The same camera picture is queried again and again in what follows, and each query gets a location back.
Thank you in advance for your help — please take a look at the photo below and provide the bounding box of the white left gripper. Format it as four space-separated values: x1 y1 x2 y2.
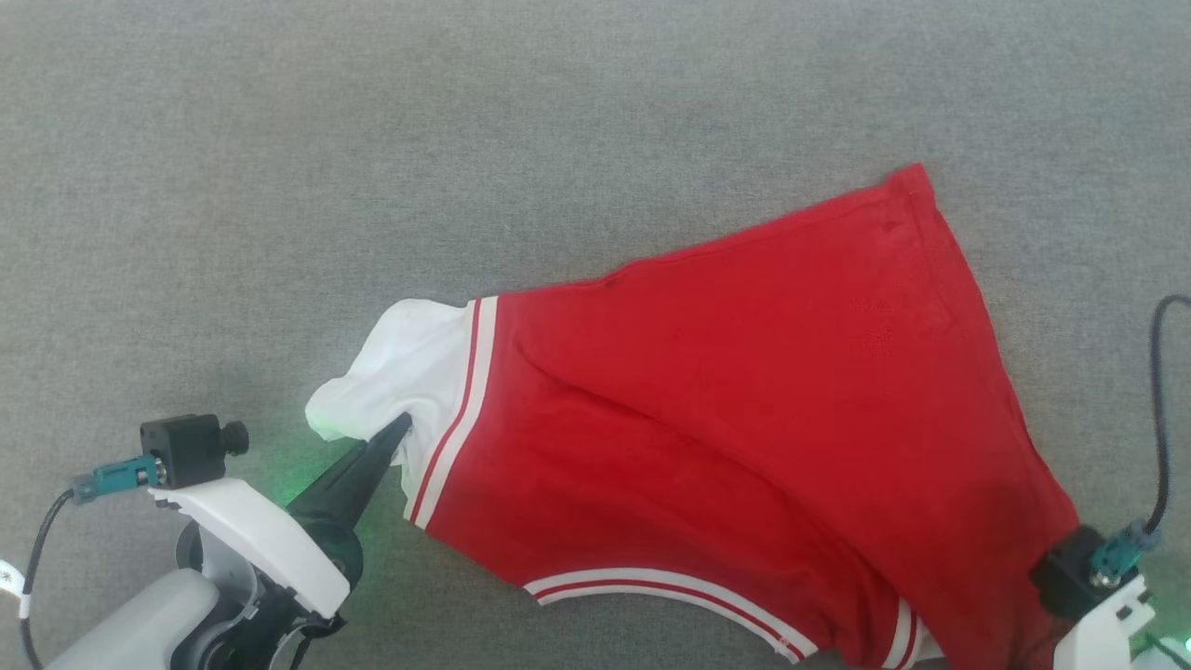
149 413 414 670

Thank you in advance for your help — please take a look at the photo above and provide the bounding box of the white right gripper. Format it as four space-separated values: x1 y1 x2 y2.
1051 577 1191 670

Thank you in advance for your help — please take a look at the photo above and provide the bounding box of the red shirt with white trim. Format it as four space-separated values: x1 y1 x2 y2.
305 163 1080 670

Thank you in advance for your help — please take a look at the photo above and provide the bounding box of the teal right camera connector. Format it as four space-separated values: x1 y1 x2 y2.
1091 521 1164 587

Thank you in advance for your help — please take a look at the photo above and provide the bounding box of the teal camera connector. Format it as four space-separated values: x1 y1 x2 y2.
72 455 165 504
1091 521 1164 587

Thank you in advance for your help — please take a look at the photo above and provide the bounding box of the teal left camera connector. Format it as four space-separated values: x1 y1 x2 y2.
72 455 165 504

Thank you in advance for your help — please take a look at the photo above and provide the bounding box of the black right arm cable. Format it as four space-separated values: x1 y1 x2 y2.
1143 294 1191 537

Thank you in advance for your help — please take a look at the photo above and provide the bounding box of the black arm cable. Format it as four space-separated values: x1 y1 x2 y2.
19 489 77 670
1143 294 1191 537

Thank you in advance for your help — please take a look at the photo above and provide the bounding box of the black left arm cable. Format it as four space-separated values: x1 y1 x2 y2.
19 489 77 670

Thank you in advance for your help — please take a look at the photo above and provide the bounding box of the white cable tag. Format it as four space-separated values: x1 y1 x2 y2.
0 558 32 621

